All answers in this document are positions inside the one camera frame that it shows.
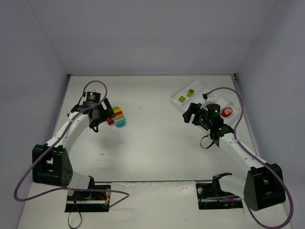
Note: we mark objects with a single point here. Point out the long green brick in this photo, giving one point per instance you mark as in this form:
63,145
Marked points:
119,116

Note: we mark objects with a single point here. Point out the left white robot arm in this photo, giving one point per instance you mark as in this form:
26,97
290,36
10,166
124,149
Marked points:
52,165

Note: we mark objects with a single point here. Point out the white compartment sorting tray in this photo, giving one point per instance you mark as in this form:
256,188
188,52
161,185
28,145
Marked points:
201,86

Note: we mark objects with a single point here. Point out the teal flower face brick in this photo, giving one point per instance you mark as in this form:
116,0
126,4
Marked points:
120,121

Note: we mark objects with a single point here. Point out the small red brick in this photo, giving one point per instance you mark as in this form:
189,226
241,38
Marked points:
110,121

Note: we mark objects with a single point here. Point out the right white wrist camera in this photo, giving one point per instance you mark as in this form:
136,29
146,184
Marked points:
210,96

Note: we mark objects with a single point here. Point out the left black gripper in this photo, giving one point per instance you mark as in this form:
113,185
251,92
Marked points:
106,112

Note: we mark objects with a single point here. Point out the green square brick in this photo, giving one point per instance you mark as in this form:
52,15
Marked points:
181,99

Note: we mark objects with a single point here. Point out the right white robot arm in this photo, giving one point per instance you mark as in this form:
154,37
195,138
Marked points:
261,185

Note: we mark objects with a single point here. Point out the green curved brick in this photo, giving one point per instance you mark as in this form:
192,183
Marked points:
190,93

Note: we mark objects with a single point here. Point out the red flower print brick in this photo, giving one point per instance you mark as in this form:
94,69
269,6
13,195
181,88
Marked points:
226,112

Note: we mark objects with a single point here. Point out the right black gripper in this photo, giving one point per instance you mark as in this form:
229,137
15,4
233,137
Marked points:
197,116

